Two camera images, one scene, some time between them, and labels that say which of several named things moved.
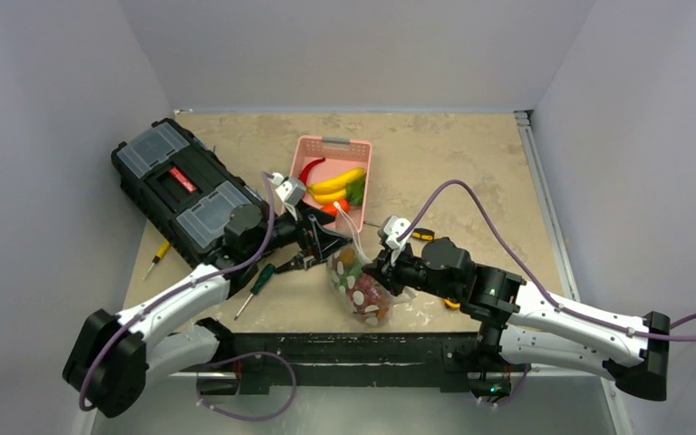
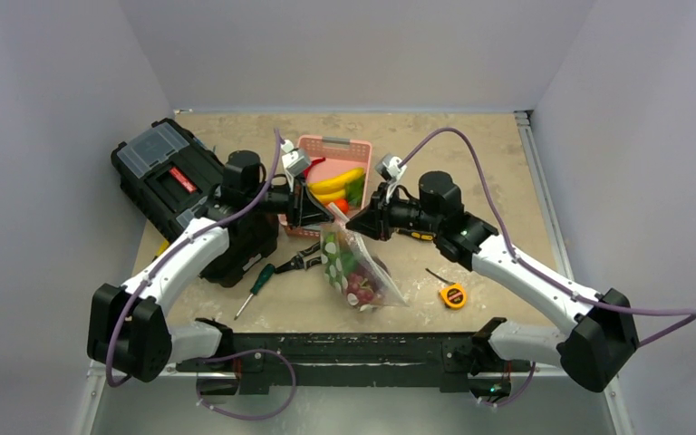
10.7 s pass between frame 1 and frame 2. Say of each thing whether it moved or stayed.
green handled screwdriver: stayed
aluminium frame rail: stayed
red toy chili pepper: stayed
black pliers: stayed
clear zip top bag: moved
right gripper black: moved
